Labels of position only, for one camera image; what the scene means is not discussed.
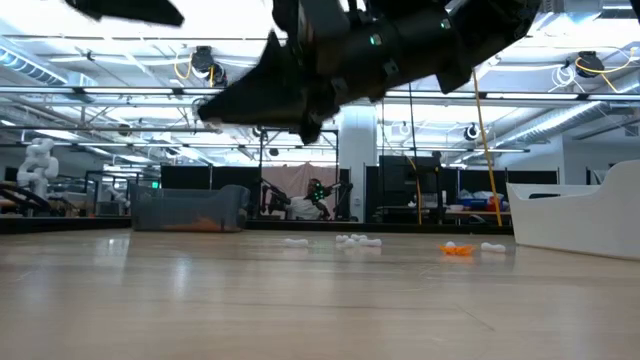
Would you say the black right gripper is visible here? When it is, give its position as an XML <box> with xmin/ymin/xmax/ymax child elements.
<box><xmin>197</xmin><ymin>29</ymin><xmax>396</xmax><ymax>146</ymax></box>

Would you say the pink backdrop cloth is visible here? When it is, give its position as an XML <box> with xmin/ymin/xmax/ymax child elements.
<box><xmin>260</xmin><ymin>162</ymin><xmax>340</xmax><ymax>220</ymax></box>

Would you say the person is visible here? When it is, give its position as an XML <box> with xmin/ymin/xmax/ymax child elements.
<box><xmin>287</xmin><ymin>178</ymin><xmax>332</xmax><ymax>221</ymax></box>

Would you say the dark grey plastic bin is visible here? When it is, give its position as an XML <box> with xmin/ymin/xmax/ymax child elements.
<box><xmin>129</xmin><ymin>184</ymin><xmax>250</xmax><ymax>233</ymax></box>

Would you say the small white background robot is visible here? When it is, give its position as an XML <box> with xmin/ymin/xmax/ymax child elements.
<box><xmin>104</xmin><ymin>185</ymin><xmax>132</xmax><ymax>209</ymax></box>

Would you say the large white background robot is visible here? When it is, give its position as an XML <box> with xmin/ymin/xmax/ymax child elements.
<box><xmin>16</xmin><ymin>138</ymin><xmax>60</xmax><ymax>201</ymax></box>

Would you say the cluttered background workbench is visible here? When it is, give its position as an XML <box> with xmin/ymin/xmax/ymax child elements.
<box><xmin>444</xmin><ymin>189</ymin><xmax>511</xmax><ymax>226</ymax></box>

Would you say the long ceiling light strip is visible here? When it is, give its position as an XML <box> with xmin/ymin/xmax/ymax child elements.
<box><xmin>0</xmin><ymin>85</ymin><xmax>640</xmax><ymax>101</ymax></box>

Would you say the white plastic bin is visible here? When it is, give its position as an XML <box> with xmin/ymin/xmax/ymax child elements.
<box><xmin>506</xmin><ymin>159</ymin><xmax>640</xmax><ymax>261</ymax></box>

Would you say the black ceiling cable reel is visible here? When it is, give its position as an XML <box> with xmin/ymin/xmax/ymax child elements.
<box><xmin>189</xmin><ymin>45</ymin><xmax>229</xmax><ymax>89</ymax></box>
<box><xmin>574</xmin><ymin>49</ymin><xmax>606</xmax><ymax>79</ymax></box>

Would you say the black background rig frame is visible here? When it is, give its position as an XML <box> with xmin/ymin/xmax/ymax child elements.
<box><xmin>257</xmin><ymin>127</ymin><xmax>341</xmax><ymax>221</ymax></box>

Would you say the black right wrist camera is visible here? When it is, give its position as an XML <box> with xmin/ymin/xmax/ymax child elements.
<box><xmin>272</xmin><ymin>0</ymin><xmax>351</xmax><ymax>39</ymax></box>

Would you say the silver ventilation duct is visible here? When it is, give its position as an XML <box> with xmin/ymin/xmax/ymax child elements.
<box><xmin>0</xmin><ymin>47</ymin><xmax>69</xmax><ymax>86</ymax></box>
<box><xmin>499</xmin><ymin>99</ymin><xmax>609</xmax><ymax>146</ymax></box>

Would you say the black hanging cable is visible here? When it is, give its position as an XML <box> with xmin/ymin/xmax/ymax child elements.
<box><xmin>407</xmin><ymin>82</ymin><xmax>418</xmax><ymax>161</ymax></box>

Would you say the yellow hanging cable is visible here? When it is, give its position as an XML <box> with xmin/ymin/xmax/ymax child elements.
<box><xmin>407</xmin><ymin>157</ymin><xmax>424</xmax><ymax>226</ymax></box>

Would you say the black table frame rail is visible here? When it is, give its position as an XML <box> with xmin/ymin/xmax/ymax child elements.
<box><xmin>0</xmin><ymin>214</ymin><xmax>516</xmax><ymax>235</ymax></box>

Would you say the yellow background post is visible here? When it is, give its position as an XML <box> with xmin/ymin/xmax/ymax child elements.
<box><xmin>471</xmin><ymin>69</ymin><xmax>504</xmax><ymax>227</ymax></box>

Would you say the yellow ceiling cable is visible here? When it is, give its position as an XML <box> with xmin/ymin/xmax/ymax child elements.
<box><xmin>574</xmin><ymin>47</ymin><xmax>640</xmax><ymax>94</ymax></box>

